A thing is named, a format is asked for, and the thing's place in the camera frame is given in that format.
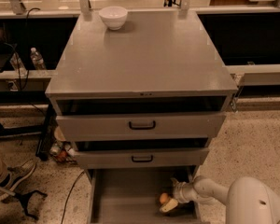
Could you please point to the grey sneaker shoe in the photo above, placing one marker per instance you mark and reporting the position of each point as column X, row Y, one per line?
column 18, row 174

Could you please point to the clear plastic water bottle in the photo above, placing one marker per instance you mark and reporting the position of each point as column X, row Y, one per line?
column 37, row 59

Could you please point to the grey bottom drawer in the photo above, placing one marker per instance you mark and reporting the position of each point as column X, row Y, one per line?
column 132, row 196

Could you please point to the black stand base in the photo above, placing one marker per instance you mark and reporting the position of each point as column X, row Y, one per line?
column 24, row 199

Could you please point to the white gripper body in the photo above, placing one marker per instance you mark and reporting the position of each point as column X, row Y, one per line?
column 181, row 192

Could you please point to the black side table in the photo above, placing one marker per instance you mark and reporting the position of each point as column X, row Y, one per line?
column 28, row 90

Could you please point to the grey top drawer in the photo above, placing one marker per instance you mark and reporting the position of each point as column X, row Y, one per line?
column 140, row 127

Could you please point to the white ceramic bowl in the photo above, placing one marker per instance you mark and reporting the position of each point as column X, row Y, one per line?
column 113, row 17

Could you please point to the grey metal drawer cabinet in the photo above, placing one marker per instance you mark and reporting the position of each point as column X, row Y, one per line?
column 159, row 62

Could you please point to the basket of small items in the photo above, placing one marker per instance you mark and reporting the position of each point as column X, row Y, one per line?
column 61, row 150

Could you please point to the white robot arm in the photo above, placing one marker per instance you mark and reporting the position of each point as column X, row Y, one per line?
column 247, row 200

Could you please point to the grey drawer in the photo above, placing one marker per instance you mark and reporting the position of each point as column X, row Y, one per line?
column 141, row 158
column 140, row 127
column 132, row 196

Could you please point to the grey middle drawer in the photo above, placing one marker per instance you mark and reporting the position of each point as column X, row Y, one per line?
column 141, row 158

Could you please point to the orange fruit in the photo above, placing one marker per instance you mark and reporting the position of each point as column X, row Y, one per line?
column 163, row 198

